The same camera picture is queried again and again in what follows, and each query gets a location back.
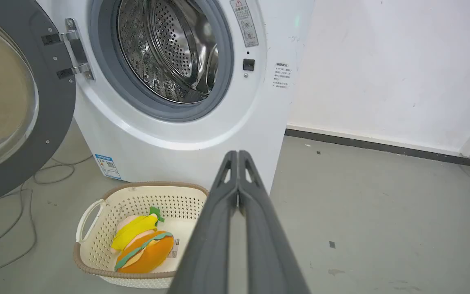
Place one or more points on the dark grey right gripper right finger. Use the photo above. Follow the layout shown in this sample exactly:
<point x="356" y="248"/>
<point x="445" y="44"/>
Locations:
<point x="265" y="241"/>

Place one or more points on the cream plastic laundry basket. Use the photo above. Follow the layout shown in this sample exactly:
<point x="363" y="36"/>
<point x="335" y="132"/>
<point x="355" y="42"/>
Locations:
<point x="137" y="204"/>

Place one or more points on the white front-load washing machine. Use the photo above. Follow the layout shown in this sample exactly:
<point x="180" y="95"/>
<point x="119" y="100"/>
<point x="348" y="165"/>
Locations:
<point x="202" y="102"/>

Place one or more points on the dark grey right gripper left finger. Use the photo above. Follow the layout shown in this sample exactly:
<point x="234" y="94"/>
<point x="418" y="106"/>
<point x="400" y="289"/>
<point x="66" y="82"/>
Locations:
<point x="210" y="241"/>

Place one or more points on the yellow banana plush toy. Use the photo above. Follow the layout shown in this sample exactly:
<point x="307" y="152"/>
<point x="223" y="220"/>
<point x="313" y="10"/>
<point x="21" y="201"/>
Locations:
<point x="134" y="229"/>

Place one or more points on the grey round washing machine door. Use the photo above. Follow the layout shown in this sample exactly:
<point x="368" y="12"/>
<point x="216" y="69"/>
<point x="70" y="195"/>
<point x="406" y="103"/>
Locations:
<point x="10" y="98"/>

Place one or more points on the orange hamburger plush toy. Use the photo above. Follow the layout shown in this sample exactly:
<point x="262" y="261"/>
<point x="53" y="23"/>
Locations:
<point x="147" y="254"/>

